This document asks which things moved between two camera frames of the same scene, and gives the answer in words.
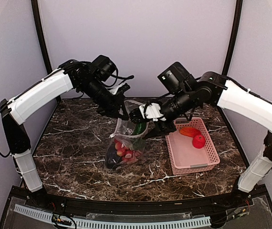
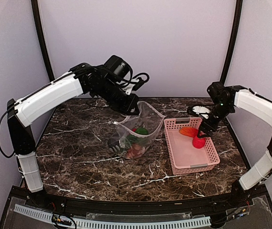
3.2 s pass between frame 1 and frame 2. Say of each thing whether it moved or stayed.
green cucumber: moved
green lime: moved
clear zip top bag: moved
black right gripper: moved
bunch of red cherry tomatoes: moved
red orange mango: stayed
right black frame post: stayed
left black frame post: stayed
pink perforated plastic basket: stayed
